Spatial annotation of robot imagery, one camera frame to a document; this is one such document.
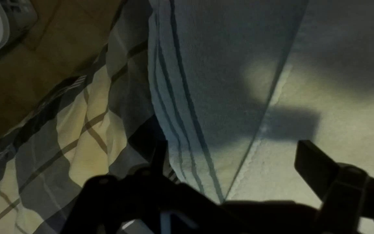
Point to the plaid bed comforter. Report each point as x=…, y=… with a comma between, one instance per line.
x=65, y=151

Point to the cream striped towel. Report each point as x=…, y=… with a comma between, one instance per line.
x=247, y=65

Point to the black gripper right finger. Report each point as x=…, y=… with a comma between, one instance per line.
x=317, y=169

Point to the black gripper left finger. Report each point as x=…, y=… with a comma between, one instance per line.
x=160, y=156

